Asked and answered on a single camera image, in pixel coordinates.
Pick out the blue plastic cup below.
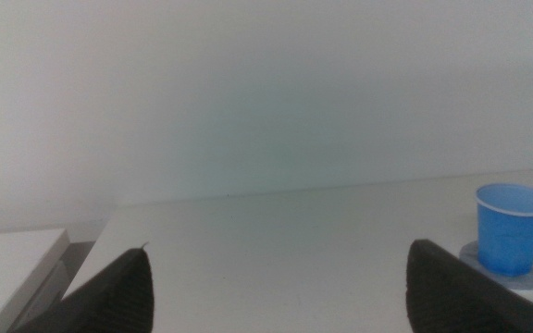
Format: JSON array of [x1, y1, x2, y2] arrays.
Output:
[[474, 182, 533, 278]]

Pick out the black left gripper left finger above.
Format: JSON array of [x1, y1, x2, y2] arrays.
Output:
[[10, 246, 155, 333]]

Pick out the white side table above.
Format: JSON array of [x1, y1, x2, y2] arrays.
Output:
[[0, 228, 71, 333]]

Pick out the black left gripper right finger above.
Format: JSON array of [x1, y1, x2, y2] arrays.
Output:
[[405, 239, 533, 333]]

